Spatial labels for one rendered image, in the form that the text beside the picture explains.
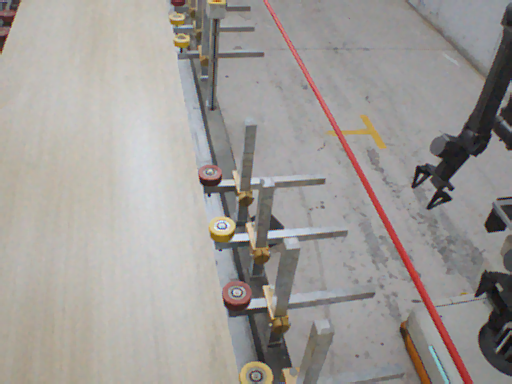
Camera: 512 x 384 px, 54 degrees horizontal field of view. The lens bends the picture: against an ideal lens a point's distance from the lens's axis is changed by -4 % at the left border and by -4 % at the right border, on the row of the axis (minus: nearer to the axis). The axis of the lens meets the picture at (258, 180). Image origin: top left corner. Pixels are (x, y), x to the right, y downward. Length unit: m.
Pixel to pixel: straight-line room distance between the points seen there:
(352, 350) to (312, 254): 0.58
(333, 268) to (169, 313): 1.48
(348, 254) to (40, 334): 1.82
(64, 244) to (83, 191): 0.23
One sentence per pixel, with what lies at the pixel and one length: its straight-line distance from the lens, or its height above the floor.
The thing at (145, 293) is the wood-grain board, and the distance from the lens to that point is 1.44.
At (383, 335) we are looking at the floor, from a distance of 2.57.
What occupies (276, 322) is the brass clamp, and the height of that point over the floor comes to 0.85.
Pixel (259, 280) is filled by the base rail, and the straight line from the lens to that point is 1.73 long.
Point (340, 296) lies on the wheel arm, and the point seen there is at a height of 0.84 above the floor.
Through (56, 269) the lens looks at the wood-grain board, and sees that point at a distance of 1.53.
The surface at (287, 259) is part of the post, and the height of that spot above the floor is 1.09.
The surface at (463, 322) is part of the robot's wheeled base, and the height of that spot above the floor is 0.28.
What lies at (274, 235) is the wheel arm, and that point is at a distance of 1.66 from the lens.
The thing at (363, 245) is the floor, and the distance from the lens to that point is 2.90.
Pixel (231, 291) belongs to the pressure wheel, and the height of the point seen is 0.90.
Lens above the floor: 2.05
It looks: 41 degrees down
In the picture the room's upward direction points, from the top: 7 degrees clockwise
